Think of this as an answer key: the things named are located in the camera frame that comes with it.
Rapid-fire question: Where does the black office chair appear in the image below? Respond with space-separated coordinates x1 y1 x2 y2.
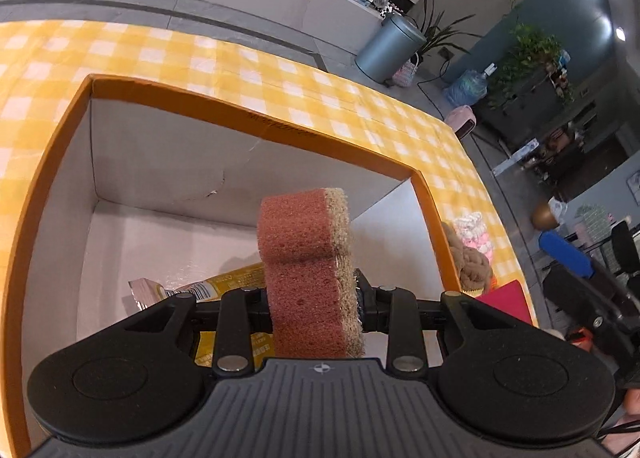
542 221 640 374

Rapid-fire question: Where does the dark cabinet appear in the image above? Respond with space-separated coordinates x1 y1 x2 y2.
474 67 602 155

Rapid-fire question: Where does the bushy green plant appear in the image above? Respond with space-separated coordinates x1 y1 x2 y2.
487 22 577 110

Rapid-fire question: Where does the red cloth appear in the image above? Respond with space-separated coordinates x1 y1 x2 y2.
476 279 534 327

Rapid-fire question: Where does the black floor cable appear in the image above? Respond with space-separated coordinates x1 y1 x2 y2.
416 57 453 120

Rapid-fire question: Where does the pink space heater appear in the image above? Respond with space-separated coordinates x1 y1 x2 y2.
446 105 477 137

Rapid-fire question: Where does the brown knitted toy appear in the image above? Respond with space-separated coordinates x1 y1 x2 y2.
440 221 497 293

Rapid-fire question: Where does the blue water jug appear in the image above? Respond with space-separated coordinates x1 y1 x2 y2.
444 69 489 110

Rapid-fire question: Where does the white power strip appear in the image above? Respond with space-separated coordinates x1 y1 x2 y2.
492 137 540 177

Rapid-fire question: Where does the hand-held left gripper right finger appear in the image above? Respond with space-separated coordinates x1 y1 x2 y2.
352 268 523 375

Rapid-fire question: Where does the yellow snack packet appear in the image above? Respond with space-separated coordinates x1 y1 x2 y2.
128 262 274 370

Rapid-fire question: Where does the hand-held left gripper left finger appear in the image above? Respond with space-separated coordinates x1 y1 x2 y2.
117 287 275 375

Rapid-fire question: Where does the grey-blue trash can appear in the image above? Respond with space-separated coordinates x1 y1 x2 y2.
354 13 427 84

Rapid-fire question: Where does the orange cardboard box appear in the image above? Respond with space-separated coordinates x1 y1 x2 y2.
2 73 463 458

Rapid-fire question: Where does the potted long-leaf plant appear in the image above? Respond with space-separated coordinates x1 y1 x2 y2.
409 0 482 66

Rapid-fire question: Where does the pink white knitted toy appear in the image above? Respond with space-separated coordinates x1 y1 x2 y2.
452 211 497 265

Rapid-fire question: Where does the pink striped basket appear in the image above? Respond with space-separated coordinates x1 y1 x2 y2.
392 52 421 88

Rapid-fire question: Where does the pink sponge with beige scourer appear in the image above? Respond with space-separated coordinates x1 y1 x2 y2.
257 187 367 360

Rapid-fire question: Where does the yellow checked tablecloth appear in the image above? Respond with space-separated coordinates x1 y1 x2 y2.
0 19 540 330

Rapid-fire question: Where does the blue chair back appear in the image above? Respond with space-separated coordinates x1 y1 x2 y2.
538 230 597 280

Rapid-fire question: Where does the gold round vase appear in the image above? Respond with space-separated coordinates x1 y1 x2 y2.
530 201 559 232

